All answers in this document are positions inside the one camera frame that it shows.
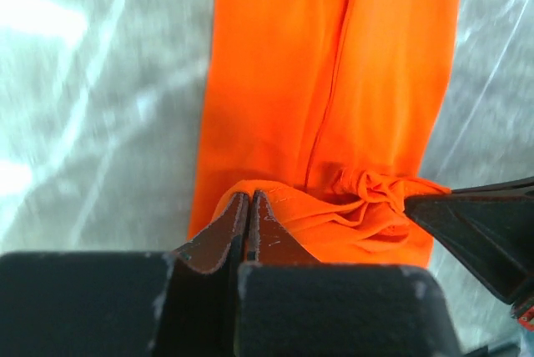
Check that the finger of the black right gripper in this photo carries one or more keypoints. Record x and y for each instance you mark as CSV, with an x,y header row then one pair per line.
x,y
489,229

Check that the orange t shirt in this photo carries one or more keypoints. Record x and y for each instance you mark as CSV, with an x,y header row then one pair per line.
x,y
327,107

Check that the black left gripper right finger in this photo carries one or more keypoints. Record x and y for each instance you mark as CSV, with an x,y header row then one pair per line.
x,y
289,304

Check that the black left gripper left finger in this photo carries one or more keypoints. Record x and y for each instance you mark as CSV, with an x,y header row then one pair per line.
x,y
176,303

